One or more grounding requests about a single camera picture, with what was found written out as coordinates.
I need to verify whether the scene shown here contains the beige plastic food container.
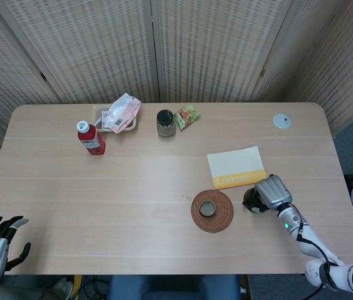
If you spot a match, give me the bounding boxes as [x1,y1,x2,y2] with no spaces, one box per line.
[92,105,139,133]

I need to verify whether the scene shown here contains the white and yellow Lexicon book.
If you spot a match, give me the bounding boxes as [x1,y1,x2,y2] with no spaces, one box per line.
[207,146,268,191]

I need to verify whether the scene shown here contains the dark ceramic cup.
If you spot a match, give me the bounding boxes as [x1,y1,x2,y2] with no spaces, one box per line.
[198,199,217,217]

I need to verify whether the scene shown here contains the round grey cable grommet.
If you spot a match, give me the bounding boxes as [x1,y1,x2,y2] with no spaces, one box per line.
[272,113,292,129]

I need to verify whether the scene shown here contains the round brown woven coaster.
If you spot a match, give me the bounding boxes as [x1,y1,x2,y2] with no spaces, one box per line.
[190,189,235,233]

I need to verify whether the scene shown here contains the woven folding screen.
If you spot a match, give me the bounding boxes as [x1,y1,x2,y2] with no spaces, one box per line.
[0,0,353,216]

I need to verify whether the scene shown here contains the red NFC juice bottle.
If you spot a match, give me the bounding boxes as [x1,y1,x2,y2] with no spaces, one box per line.
[76,120,106,156]

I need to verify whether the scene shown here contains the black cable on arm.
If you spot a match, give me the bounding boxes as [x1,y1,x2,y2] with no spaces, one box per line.
[295,220,339,296]

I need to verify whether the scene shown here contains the pink and white snack bag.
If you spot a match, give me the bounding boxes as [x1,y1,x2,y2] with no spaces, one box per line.
[105,92,142,134]

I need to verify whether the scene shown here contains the green and orange snack packet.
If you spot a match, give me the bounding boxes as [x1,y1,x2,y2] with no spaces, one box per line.
[173,104,201,131]

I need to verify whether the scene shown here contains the blue chair seat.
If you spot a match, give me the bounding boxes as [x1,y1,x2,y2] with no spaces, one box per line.
[106,274,242,300]

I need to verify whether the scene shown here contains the small black teapot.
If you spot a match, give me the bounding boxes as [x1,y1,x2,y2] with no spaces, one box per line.
[242,186,263,215]

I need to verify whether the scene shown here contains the glass jar with black lid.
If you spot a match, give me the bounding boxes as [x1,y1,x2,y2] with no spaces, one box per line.
[155,109,177,138]

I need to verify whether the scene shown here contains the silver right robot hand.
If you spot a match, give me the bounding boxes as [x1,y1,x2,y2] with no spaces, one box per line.
[242,174,292,215]

